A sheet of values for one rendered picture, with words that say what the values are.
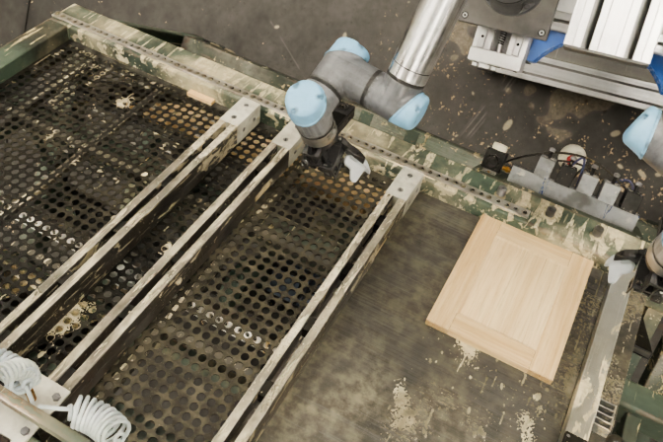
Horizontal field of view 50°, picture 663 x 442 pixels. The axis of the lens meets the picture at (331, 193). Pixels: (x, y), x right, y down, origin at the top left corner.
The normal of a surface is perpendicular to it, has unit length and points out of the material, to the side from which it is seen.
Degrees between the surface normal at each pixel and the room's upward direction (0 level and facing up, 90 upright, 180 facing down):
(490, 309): 56
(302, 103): 28
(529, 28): 0
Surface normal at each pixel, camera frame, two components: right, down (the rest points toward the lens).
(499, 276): 0.10, -0.70
